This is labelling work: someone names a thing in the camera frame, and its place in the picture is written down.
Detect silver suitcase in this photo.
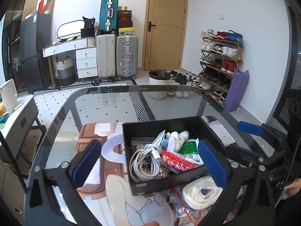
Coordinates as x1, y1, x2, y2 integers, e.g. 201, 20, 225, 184
116, 35, 139, 80

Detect woven laundry basket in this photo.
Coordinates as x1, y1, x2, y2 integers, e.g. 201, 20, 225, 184
55, 56, 76, 87

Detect black refrigerator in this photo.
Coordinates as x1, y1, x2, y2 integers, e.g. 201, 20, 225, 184
19, 13, 52, 93

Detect white charging cable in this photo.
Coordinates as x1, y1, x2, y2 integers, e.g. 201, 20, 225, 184
128, 130, 169, 183

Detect grey side cabinet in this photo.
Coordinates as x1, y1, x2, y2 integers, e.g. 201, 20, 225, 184
1, 94, 46, 165

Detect red white tissue pack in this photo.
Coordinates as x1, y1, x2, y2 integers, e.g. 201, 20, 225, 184
161, 150, 201, 173

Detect white plush toy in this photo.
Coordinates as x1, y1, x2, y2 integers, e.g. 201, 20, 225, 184
160, 131, 189, 152

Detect black handbag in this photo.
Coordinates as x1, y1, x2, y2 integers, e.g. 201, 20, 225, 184
81, 17, 95, 38

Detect teal suitcase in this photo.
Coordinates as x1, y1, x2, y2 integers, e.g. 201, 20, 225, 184
99, 0, 119, 34

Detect adidas shoelace bag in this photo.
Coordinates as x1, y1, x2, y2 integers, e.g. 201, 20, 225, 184
128, 136, 168, 182

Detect green tissue pack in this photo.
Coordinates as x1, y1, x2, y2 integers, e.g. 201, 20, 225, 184
178, 139, 204, 165

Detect stacked shoe boxes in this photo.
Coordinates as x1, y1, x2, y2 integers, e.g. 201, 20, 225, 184
117, 6, 135, 36

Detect black cardboard box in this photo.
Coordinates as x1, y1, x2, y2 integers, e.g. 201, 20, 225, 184
122, 116, 227, 196

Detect white dresser desk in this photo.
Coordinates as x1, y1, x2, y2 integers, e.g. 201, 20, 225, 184
42, 37, 98, 86

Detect white electric kettle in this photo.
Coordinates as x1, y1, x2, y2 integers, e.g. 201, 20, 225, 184
0, 79, 19, 114

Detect anime print desk mat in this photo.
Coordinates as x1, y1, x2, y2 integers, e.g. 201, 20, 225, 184
51, 115, 246, 225

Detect right hand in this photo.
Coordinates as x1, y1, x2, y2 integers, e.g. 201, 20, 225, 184
282, 178, 301, 200

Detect white trash bin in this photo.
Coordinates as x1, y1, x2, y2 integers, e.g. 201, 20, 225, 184
148, 70, 171, 100

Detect purple bag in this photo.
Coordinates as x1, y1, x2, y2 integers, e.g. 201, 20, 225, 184
223, 69, 249, 112

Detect wooden door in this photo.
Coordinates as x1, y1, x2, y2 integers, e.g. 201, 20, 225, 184
142, 0, 188, 70

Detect wooden shoe rack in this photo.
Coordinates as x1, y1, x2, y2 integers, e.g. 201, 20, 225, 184
198, 29, 244, 105

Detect cream shoelace bag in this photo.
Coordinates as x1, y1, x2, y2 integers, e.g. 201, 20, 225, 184
168, 176, 223, 221

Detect white suitcase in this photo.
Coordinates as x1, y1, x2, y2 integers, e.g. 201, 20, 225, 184
96, 34, 116, 78

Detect dark glass wardrobe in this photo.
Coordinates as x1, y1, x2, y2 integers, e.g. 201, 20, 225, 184
1, 0, 38, 92

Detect left hand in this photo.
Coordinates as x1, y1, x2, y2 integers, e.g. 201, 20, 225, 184
135, 220, 161, 226

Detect oval mirror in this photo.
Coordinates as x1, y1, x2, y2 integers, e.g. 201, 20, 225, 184
56, 19, 85, 40

